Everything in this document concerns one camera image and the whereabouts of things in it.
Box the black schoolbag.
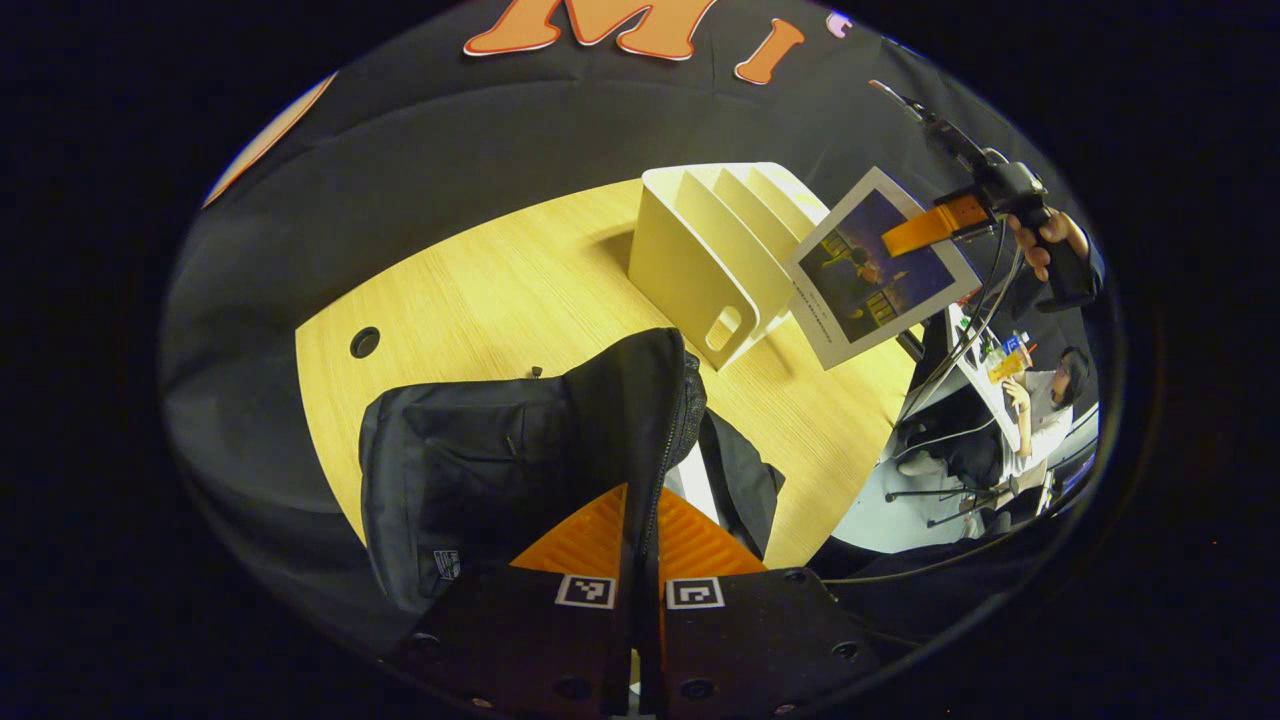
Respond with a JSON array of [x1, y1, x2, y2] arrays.
[[358, 328, 786, 616]]

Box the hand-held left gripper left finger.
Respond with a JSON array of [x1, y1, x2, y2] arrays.
[[405, 483, 641, 716]]

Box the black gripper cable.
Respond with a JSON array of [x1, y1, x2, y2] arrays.
[[895, 215, 1026, 421]]

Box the blue night scene book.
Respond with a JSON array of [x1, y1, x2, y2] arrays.
[[785, 167, 983, 371]]

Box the black office chair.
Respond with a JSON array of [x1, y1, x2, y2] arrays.
[[885, 385, 1011, 531]]

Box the white office desk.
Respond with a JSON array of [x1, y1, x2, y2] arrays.
[[945, 300, 1031, 446]]

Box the white bookshelf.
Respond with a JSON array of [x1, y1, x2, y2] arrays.
[[628, 162, 831, 371]]

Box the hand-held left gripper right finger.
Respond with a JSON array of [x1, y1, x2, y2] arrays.
[[643, 488, 881, 716]]

